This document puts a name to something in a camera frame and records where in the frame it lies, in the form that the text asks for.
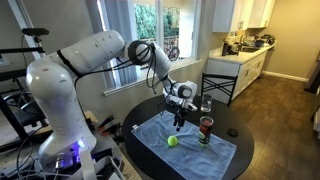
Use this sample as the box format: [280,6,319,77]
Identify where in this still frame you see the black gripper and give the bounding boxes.
[169,101,197,131]

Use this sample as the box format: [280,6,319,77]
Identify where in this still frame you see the green tennis ball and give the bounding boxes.
[167,136,178,147]

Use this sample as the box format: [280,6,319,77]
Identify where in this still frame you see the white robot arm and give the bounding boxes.
[26,30,197,165]

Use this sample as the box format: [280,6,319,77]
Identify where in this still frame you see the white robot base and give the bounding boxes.
[34,133,112,180]

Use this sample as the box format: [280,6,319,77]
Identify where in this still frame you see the clear tennis ball canister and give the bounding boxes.
[198,116,214,146]

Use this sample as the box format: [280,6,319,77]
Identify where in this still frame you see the black canister lid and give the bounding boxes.
[227,128,239,137]

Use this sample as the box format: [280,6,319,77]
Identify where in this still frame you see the clear glass mug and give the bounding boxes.
[201,94,212,112]

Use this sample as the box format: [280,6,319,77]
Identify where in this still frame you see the blue towel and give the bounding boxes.
[131,111,237,180]

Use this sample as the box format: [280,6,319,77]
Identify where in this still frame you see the black orange clamp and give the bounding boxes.
[97,115,115,130]
[102,123,125,143]

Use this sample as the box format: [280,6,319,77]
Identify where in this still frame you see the black coffee maker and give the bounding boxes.
[222,41,231,56]

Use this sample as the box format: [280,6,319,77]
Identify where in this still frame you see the white kitchen counter island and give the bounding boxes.
[207,45,275,99]

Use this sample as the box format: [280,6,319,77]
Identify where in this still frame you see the white upper cabinets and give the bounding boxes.
[212,0,275,32]

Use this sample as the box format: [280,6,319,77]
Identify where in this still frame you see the window with white frame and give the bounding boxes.
[84,0,204,98]

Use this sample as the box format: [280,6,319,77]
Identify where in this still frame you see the black camera on stand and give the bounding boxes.
[22,28,49,36]

